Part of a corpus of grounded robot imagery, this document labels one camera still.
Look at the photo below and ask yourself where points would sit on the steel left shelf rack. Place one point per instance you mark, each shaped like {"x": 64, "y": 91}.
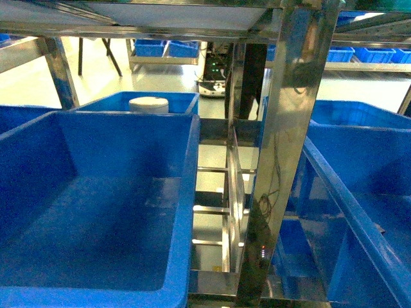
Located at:
{"x": 263, "y": 150}

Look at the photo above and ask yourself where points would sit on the white cylindrical container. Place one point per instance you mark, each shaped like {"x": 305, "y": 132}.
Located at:
{"x": 149, "y": 105}

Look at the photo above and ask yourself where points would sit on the person in green shirt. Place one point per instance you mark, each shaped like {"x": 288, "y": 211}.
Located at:
{"x": 253, "y": 74}

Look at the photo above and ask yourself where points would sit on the blue bin behind with container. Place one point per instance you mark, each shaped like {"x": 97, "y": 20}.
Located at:
{"x": 179, "y": 102}

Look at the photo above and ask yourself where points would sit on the blue bin right side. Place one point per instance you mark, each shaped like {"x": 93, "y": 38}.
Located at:
{"x": 97, "y": 210}

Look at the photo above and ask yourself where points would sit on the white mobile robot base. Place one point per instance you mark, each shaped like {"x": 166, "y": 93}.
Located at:
{"x": 212, "y": 61}

